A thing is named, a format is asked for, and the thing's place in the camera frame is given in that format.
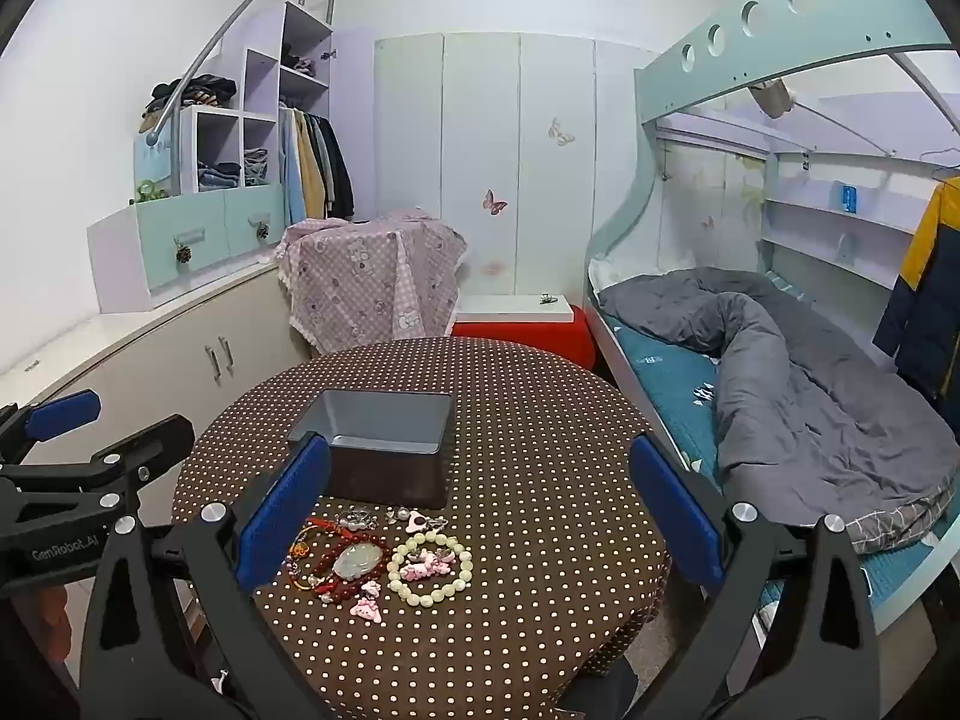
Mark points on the yellow hanging garment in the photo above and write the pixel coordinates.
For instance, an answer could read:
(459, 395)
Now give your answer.
(311, 165)

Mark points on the pinecone drawer knob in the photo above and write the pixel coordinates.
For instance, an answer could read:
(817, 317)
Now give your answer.
(182, 254)
(262, 229)

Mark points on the folded dark clothes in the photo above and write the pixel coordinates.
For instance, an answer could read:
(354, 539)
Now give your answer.
(300, 60)

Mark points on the white pillow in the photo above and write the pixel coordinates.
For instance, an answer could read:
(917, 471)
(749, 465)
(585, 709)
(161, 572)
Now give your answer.
(611, 275)

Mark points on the large teal drawer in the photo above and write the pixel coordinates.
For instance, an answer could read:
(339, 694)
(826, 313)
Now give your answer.
(157, 255)

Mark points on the beige hanging bag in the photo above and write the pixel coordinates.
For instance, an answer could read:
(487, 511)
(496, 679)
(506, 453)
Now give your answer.
(772, 99)

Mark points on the grey metal handrail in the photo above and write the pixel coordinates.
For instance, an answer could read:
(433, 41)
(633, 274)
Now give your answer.
(174, 157)

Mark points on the light blue hanging garment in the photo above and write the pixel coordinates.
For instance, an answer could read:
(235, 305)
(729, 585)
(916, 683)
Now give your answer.
(291, 172)

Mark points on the teal bed sheet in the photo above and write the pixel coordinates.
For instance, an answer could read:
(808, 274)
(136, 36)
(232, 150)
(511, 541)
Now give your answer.
(667, 382)

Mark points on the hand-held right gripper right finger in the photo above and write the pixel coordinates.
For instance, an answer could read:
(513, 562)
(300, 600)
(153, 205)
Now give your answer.
(675, 517)

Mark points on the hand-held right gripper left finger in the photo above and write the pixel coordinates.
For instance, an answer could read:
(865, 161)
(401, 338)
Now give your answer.
(285, 517)

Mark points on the pink butterfly sticker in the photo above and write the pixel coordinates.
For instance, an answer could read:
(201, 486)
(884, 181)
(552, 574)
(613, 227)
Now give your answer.
(494, 202)

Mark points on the pale butterfly sticker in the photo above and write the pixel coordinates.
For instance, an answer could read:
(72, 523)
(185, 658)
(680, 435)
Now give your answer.
(560, 133)

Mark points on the white wardrobe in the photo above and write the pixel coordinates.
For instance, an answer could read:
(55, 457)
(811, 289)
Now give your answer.
(480, 127)

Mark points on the teal bunk bed frame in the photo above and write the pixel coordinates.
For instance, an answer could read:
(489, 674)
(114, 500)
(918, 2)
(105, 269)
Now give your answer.
(825, 22)

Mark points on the red storage box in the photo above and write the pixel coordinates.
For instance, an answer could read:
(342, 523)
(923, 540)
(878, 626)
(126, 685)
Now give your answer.
(525, 341)

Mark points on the small teal drawer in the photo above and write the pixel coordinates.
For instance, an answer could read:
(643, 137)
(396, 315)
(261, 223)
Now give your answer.
(244, 236)

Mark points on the silver pearl brooch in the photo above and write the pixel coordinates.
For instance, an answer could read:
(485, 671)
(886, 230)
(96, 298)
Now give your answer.
(427, 523)

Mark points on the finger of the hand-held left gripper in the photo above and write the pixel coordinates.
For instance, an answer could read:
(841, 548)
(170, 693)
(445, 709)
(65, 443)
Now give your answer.
(64, 412)
(150, 450)

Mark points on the grey duvet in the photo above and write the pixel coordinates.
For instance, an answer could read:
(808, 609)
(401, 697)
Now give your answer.
(787, 405)

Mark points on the pink bear charm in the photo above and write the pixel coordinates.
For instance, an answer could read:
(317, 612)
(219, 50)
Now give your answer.
(367, 610)
(369, 585)

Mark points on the beige low cabinet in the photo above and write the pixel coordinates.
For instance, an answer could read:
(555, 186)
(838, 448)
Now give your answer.
(165, 345)

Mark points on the lavender staircase shelf cabinet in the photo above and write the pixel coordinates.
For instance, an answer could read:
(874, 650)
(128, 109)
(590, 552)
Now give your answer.
(112, 262)

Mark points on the person's left hand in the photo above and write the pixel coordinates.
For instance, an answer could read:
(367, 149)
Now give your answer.
(52, 619)

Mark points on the brown polka-dot tablecloth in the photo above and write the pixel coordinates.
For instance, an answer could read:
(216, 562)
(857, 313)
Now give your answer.
(525, 465)

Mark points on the folded jeans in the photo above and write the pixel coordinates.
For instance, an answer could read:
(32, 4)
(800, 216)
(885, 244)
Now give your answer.
(225, 172)

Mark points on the grey metal tin box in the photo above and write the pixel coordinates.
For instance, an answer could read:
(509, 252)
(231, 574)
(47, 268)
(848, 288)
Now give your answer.
(390, 465)

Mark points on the yellow and navy jacket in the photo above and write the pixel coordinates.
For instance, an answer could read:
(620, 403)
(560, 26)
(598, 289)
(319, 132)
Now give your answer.
(926, 292)

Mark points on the black hanging jacket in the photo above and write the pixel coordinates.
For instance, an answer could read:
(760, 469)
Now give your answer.
(339, 172)

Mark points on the pile of dark clothes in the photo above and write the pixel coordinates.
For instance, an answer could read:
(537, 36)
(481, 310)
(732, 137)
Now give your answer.
(195, 90)

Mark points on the pink checked cloth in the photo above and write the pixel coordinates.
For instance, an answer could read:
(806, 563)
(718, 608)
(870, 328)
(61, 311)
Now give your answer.
(360, 285)

